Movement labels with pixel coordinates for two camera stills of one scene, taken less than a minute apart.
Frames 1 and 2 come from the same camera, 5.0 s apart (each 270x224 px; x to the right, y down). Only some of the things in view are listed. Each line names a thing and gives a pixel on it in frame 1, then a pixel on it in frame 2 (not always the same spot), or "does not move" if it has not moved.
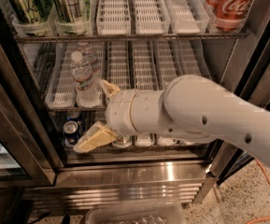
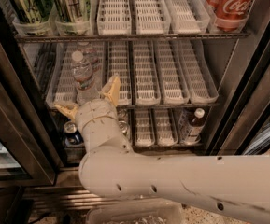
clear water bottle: x=88 y=92 does not move
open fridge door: x=256 y=70 does not move
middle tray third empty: x=118 y=63 does not move
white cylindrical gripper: x=118 y=112 -> x=94 y=110
